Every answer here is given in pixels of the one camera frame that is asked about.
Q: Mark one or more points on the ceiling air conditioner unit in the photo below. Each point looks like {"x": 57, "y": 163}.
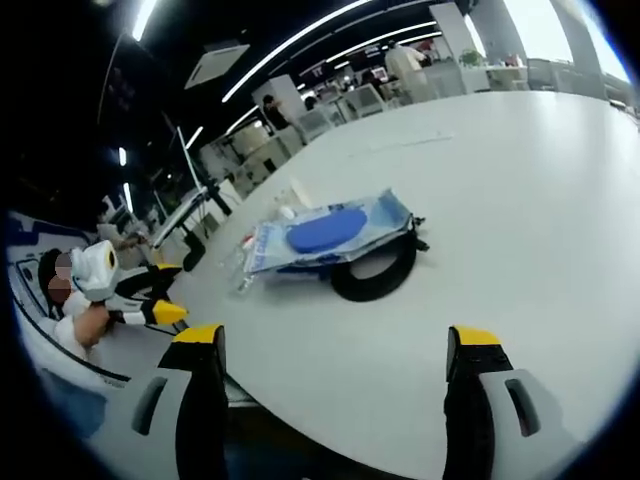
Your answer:
{"x": 217, "y": 65}

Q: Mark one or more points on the white card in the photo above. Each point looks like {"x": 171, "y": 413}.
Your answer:
{"x": 301, "y": 192}

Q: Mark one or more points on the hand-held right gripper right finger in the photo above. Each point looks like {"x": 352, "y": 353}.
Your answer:
{"x": 495, "y": 415}

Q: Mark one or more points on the long ceiling light strip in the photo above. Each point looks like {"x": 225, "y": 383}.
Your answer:
{"x": 295, "y": 50}

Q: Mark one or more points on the blue oval pad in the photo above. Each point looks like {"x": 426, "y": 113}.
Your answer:
{"x": 325, "y": 232}

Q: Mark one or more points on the small white round item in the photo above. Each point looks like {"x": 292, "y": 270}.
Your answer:
{"x": 287, "y": 212}

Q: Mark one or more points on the person's left hand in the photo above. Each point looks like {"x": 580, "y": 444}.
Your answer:
{"x": 92, "y": 327}

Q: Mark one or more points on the clear blue zip bag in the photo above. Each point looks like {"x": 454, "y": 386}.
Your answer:
{"x": 387, "y": 210}

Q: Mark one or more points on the clear plastic wrapper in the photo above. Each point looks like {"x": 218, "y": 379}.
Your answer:
{"x": 240, "y": 260}

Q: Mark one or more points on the person's blue trousers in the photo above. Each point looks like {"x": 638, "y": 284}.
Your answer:
{"x": 75, "y": 405}

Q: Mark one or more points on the green potted plant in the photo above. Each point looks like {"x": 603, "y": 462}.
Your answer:
{"x": 471, "y": 58}

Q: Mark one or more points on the white table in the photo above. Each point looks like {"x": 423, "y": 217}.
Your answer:
{"x": 500, "y": 225}

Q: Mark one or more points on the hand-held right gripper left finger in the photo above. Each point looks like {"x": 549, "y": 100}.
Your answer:
{"x": 160, "y": 410}

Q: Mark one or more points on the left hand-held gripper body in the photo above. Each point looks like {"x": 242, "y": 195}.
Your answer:
{"x": 92, "y": 272}

